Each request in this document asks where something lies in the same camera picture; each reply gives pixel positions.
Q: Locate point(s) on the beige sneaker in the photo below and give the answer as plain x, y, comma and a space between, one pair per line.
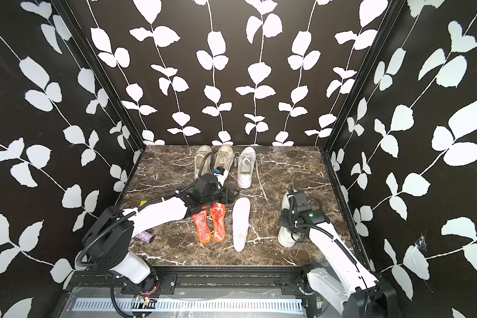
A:
224, 158
203, 161

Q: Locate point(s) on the white sneaker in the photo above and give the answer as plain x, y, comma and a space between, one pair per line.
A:
287, 237
245, 164

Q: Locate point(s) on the white insole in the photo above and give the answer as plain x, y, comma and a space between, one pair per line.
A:
240, 216

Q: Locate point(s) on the white vented rail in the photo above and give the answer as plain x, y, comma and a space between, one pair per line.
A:
293, 306

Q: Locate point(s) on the red insole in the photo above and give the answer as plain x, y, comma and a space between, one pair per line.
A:
218, 216
203, 231

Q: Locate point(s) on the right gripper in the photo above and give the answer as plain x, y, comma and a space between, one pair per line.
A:
283, 218

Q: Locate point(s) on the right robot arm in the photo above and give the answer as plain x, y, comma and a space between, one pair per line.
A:
353, 291

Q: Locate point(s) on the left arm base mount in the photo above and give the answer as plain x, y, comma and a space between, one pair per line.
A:
158, 282

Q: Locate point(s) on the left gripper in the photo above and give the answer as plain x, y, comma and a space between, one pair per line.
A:
225, 194

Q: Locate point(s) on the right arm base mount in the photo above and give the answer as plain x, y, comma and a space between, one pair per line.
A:
297, 284

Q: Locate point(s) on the purple glitter tube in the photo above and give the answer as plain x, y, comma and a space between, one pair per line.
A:
145, 237

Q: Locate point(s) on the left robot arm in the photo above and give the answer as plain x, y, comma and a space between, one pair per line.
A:
106, 244

